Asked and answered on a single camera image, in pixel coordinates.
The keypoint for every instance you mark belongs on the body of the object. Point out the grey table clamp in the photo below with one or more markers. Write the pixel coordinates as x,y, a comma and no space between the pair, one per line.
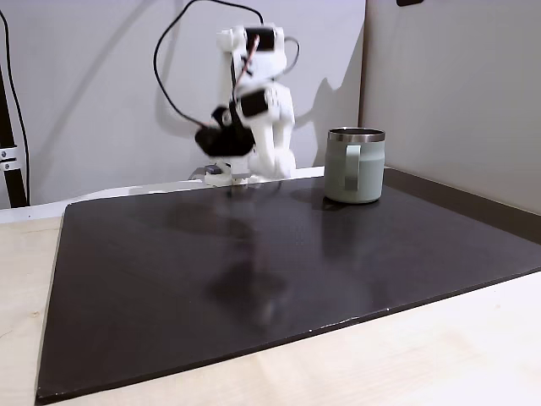
207,170

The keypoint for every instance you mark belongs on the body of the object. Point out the pale green metal-rimmed mug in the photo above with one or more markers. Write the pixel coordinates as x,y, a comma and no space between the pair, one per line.
355,169

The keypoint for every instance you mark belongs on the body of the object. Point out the black table mat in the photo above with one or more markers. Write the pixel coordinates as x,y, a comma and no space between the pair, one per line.
253,275

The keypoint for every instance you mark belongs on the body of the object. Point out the white partition board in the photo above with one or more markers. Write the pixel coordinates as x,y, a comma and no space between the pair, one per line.
456,97

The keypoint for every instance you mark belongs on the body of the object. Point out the black stand pole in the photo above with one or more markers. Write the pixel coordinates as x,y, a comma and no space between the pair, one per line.
9,160

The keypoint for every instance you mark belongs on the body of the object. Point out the black camera box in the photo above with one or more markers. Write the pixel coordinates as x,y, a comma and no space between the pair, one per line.
224,139

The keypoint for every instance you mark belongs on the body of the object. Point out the small black wall object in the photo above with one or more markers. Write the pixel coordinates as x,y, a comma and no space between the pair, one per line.
409,2

